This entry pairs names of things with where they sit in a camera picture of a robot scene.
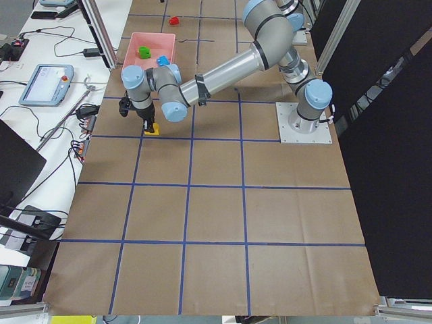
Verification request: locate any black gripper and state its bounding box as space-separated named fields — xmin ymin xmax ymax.
xmin=119 ymin=97 xmax=155 ymax=133

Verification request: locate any yellow toy block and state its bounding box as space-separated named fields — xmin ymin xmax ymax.
xmin=144 ymin=123 xmax=160 ymax=136

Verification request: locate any blue toy block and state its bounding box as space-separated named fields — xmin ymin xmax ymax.
xmin=157 ymin=55 xmax=171 ymax=66

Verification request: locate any green toy block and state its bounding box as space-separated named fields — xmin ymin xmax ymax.
xmin=138 ymin=46 xmax=152 ymax=59

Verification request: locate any red toy block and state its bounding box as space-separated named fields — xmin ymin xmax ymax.
xmin=169 ymin=16 xmax=180 ymax=26

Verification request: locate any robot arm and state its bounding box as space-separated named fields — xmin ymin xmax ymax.
xmin=119 ymin=1 xmax=333 ymax=134

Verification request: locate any pink plastic box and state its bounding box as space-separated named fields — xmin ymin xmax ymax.
xmin=122 ymin=32 xmax=176 ymax=70

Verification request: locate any black power adapter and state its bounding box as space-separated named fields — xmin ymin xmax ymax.
xmin=82 ymin=48 xmax=101 ymax=57

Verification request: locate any teach pendant tablet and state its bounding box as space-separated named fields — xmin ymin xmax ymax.
xmin=19 ymin=64 xmax=74 ymax=107

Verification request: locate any black monitor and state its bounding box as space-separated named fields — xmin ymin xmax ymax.
xmin=0 ymin=121 xmax=46 ymax=216

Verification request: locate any aluminium frame post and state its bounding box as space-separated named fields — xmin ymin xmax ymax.
xmin=77 ymin=0 xmax=117 ymax=71

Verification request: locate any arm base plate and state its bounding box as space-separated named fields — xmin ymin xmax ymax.
xmin=292 ymin=29 xmax=308 ymax=46
xmin=275 ymin=102 xmax=333 ymax=145

